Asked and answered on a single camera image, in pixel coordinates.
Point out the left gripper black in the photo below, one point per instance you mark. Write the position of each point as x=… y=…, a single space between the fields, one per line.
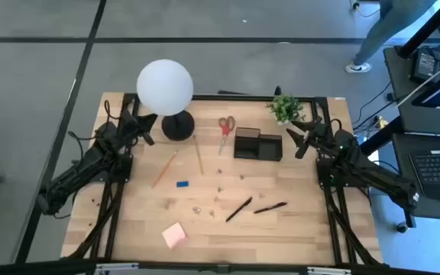
x=130 y=126

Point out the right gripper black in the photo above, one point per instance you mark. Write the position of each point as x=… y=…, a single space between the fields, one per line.
x=319 y=135

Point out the orange pencil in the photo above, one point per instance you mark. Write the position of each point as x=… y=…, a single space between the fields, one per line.
x=164 y=169

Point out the natural wood pencil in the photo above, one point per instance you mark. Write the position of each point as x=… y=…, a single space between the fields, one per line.
x=198 y=154

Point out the blue eraser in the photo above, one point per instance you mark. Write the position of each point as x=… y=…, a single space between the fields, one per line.
x=182 y=184

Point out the black pen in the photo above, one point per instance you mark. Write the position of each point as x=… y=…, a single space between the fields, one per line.
x=239 y=209
x=270 y=208

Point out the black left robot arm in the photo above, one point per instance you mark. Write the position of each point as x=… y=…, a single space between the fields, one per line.
x=82 y=168

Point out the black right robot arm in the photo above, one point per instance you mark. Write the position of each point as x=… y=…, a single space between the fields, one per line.
x=376 y=177

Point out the black mesh desk organizer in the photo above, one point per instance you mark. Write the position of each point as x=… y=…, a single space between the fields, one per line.
x=258 y=149

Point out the potted green plant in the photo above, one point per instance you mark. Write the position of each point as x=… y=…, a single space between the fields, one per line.
x=285 y=109

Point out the white globe table lamp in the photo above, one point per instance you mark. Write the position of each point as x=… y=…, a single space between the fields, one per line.
x=164 y=87

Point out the yellow plug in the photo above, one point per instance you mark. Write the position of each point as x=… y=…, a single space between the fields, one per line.
x=382 y=123

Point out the pink sticky note pad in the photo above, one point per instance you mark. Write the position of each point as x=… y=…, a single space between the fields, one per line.
x=174 y=236

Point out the person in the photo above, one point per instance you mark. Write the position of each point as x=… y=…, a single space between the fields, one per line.
x=388 y=26

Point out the black caster wheel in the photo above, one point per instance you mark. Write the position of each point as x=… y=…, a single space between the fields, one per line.
x=402 y=227

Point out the black electronic box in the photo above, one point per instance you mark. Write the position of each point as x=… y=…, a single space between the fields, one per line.
x=425 y=65

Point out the black keyboard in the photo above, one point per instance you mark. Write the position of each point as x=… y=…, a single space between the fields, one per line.
x=439 y=168

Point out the black aluminium table frame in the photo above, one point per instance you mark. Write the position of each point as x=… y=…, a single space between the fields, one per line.
x=243 y=98

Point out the black diagonal stand post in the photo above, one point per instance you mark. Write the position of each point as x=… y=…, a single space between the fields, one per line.
x=380 y=137
x=430 y=26

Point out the black camera rig crossbar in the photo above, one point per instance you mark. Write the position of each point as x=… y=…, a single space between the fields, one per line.
x=33 y=267

